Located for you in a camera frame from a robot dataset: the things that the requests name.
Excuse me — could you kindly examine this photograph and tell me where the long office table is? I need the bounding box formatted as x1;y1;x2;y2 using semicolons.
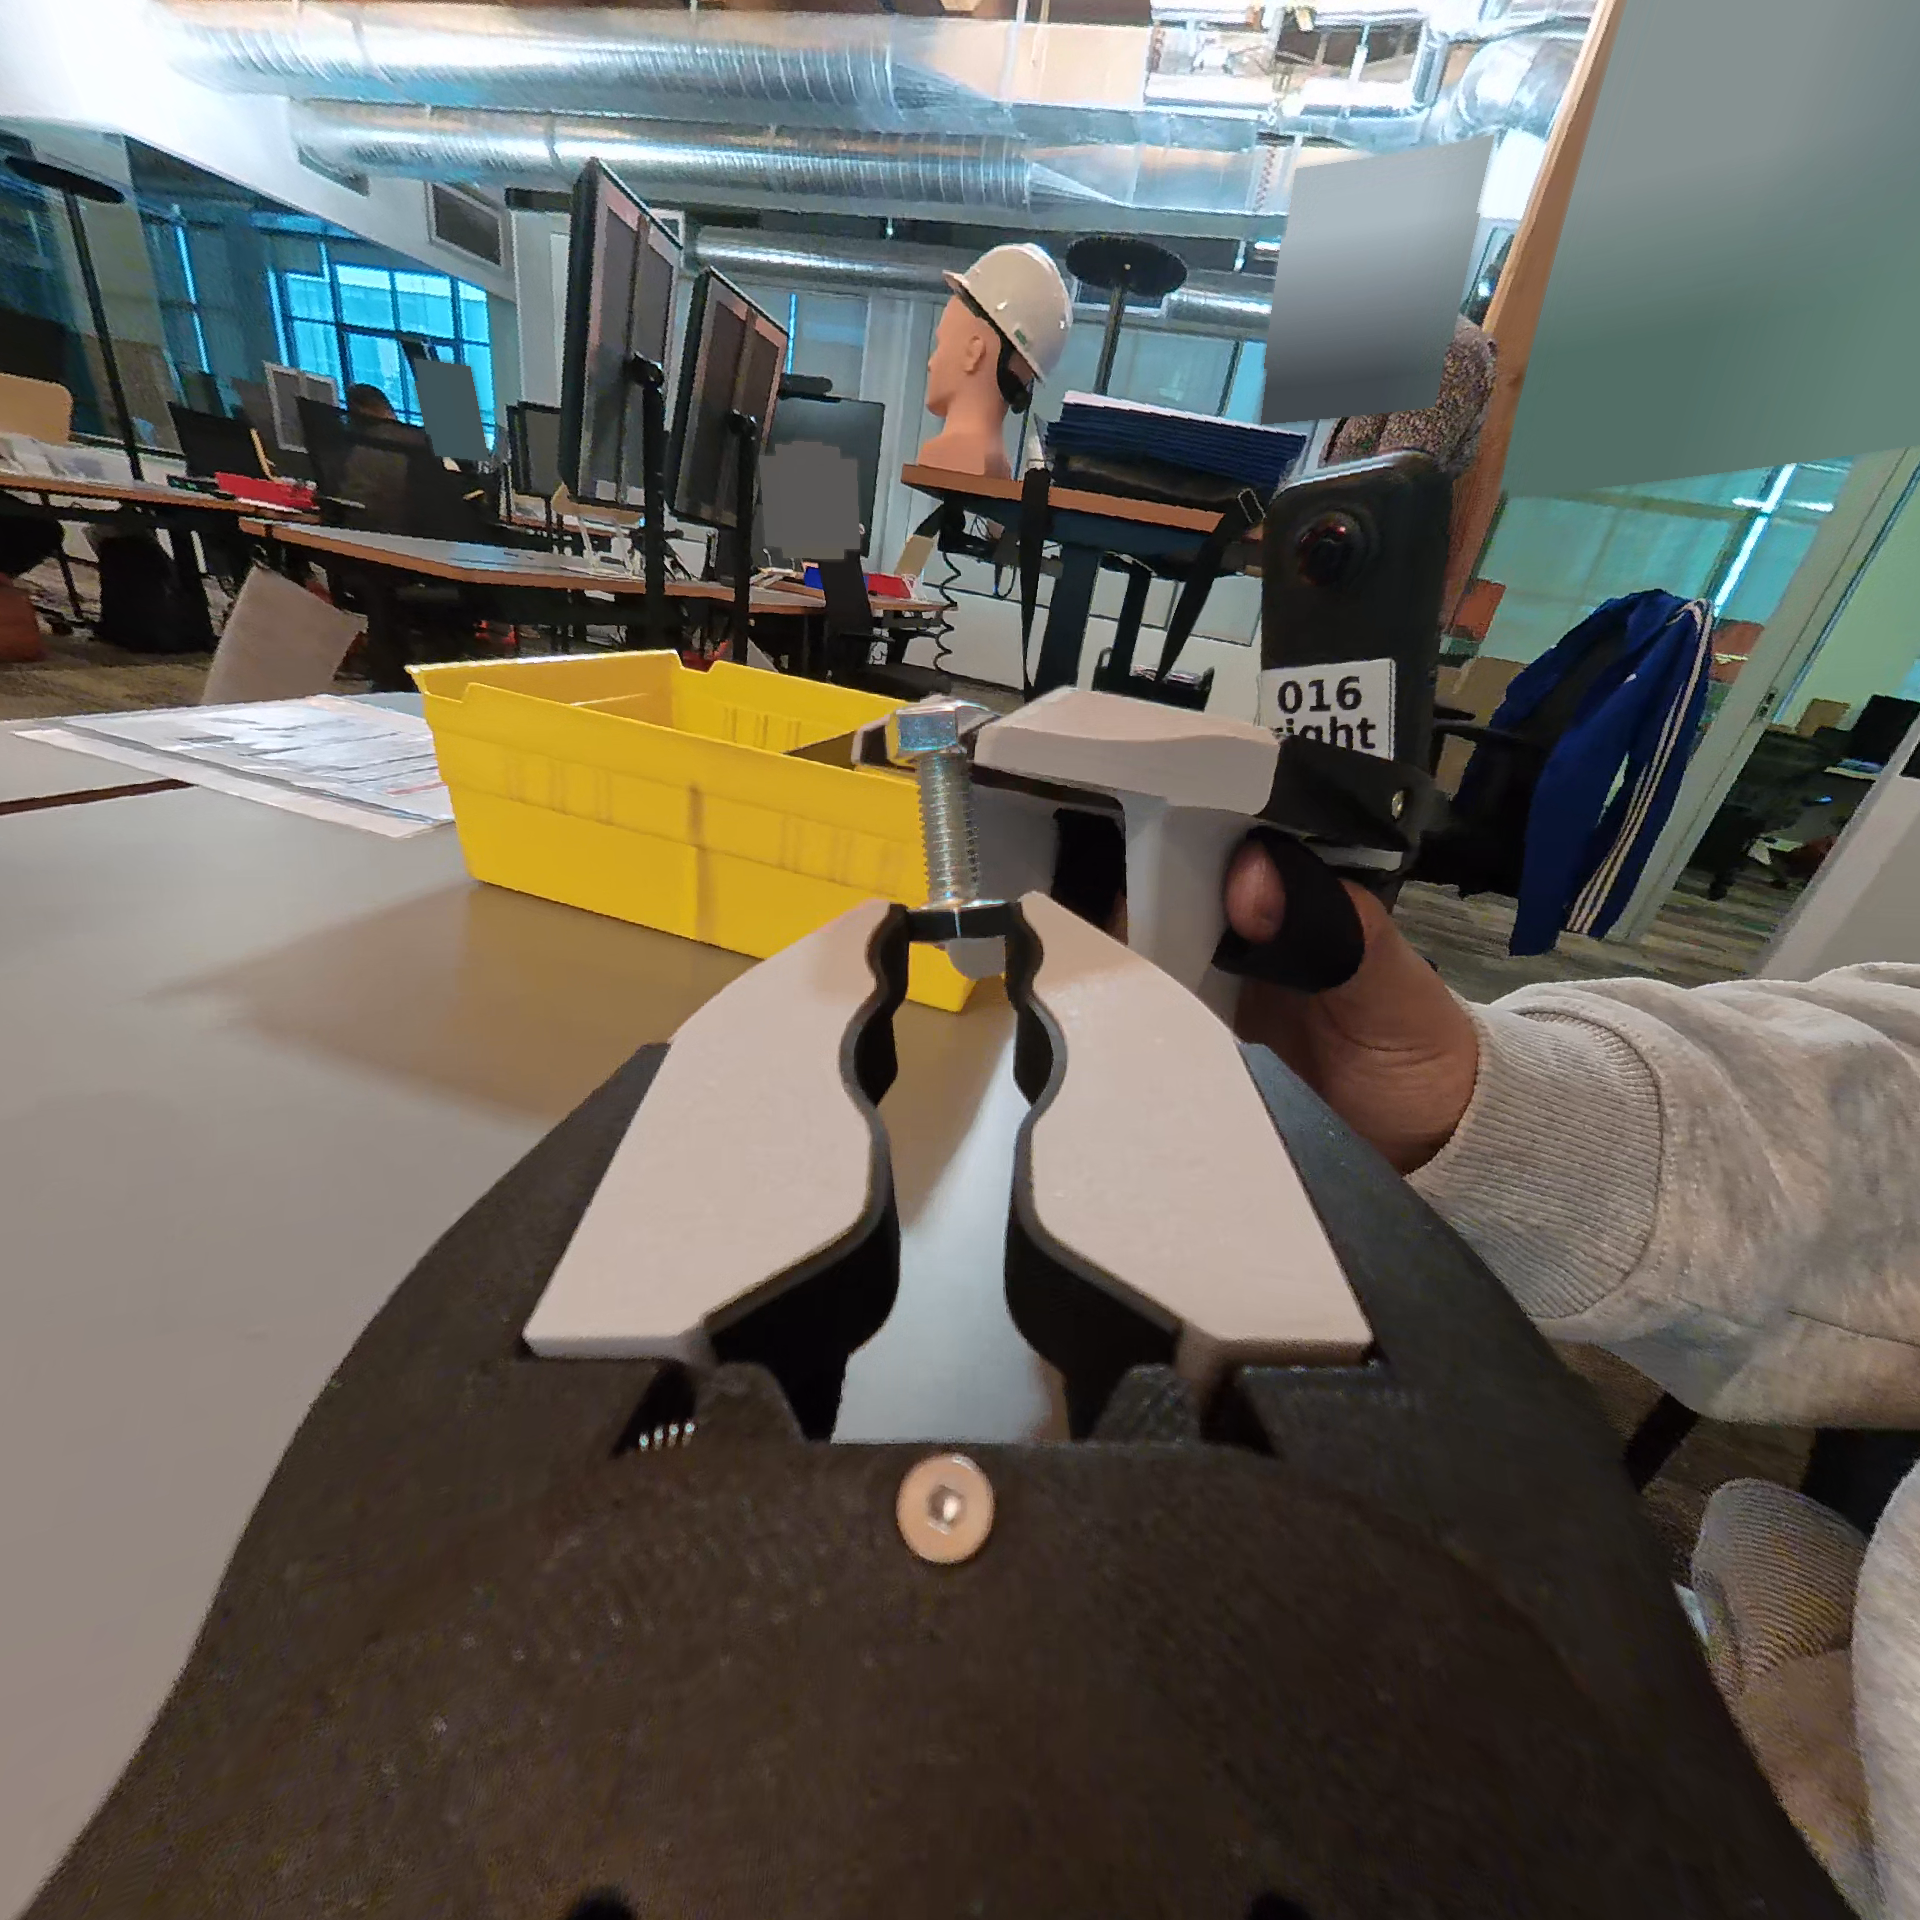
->
240;516;947;664

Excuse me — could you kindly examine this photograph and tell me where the yellow plastic bin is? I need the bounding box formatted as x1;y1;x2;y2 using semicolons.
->
408;649;1010;1015

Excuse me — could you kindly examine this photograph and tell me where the person's right hand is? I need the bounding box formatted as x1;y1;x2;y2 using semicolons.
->
1222;853;1488;1176

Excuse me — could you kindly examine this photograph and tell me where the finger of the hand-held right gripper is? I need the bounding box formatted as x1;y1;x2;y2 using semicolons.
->
966;689;1286;826

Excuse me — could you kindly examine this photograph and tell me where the blue track jacket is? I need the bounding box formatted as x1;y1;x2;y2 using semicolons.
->
1462;588;1715;957

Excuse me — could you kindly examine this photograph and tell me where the wooden standing desk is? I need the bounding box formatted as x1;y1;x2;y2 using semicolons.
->
901;461;1269;700

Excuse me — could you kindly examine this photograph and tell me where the grey tilted panel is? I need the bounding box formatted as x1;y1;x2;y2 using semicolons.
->
201;568;365;707

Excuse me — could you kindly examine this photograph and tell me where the grey desk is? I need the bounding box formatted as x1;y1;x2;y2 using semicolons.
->
0;692;1082;1907

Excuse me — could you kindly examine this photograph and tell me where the small black monitor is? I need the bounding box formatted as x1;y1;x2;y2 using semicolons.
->
757;399;886;564

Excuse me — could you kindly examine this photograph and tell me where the black office chair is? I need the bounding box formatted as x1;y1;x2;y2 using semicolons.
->
816;556;932;700

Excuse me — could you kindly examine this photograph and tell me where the wooden post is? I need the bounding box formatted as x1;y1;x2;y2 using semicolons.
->
1477;0;1629;332

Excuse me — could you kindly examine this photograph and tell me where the silver ventilation duct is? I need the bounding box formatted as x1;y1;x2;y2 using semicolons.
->
292;105;1277;203
164;16;1156;92

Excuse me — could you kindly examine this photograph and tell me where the large black monitor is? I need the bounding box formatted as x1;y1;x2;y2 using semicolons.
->
664;267;794;530
558;157;684;512

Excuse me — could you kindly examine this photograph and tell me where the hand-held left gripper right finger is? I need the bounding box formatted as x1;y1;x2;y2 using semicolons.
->
1005;892;1379;1369

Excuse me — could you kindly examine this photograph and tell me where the stack of blue folders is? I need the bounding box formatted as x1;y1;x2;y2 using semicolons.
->
1043;394;1310;482

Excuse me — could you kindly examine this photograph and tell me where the steel bolt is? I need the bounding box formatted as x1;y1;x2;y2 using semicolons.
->
884;704;1022;962

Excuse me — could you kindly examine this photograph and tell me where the mannequin head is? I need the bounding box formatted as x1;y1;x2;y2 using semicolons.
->
918;293;1037;481

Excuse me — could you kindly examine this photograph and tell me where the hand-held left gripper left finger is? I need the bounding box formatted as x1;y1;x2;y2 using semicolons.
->
522;896;904;1365

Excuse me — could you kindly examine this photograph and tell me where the laminated instruction sheet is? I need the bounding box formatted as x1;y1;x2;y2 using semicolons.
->
16;698;454;840

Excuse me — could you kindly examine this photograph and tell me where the white hard hat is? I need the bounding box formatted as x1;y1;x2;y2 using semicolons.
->
945;243;1075;384

